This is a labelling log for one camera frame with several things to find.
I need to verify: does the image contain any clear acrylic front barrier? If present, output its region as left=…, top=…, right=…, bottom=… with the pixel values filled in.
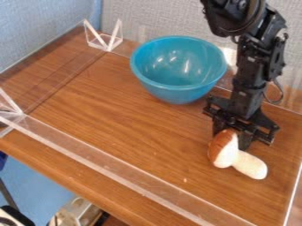
left=0, top=87, right=257, bottom=226

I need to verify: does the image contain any clear acrylic back barrier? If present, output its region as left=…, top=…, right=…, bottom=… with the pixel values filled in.
left=114, top=41, right=302, bottom=114

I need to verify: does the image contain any clear acrylic corner bracket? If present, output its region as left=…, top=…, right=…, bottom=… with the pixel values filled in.
left=83, top=19, right=123, bottom=52

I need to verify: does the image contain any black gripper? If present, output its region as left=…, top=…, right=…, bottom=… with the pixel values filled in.
left=204, top=95, right=280, bottom=151

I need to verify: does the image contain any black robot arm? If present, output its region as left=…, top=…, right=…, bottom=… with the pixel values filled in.
left=200, top=0, right=288, bottom=150

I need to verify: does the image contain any blue bowl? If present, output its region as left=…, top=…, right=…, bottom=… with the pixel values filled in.
left=130, top=35, right=228, bottom=104

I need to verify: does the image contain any brown white plush mushroom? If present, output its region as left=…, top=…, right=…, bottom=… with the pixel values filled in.
left=208, top=129, right=268, bottom=180

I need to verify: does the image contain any black cable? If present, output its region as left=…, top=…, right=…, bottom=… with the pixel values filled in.
left=264, top=80, right=286, bottom=105

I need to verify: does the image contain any grey metal box under table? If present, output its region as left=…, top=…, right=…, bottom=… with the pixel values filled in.
left=49, top=197, right=103, bottom=226

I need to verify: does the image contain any clear acrylic barrier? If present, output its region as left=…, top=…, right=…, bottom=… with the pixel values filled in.
left=0, top=87, right=257, bottom=226
left=114, top=41, right=302, bottom=114

